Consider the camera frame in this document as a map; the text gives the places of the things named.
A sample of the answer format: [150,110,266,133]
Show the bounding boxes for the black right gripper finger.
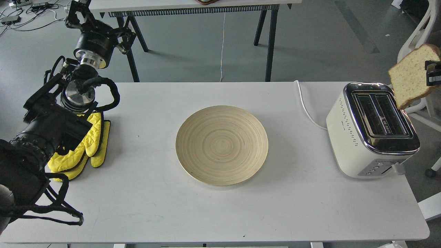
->
[425,61,441,86]

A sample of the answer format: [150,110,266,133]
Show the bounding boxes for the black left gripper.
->
[65,0,136,69]

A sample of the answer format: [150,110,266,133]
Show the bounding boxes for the slice of brown bread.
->
[388,44,440,110]

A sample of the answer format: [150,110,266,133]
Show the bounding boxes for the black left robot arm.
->
[1,0,136,231]

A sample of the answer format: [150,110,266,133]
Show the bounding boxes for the cream two-slot toaster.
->
[326,82,420,179]

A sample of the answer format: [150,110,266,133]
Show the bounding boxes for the background white trestle table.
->
[89,0,302,82]

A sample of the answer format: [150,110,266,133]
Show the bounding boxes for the yellow oven mitt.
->
[48,112,103,172]
[48,120,111,180]

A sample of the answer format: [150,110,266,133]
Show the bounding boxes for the round bamboo plate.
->
[175,105,269,186]

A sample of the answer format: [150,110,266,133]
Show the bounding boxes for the white chair frame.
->
[396,0,441,179]

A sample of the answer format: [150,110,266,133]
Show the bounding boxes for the floor cables and adapters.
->
[0,0,69,35]

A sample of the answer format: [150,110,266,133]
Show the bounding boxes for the thin white hanging cable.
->
[220,12,227,82]

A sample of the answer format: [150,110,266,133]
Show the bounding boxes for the white toaster power cord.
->
[294,80,328,131]

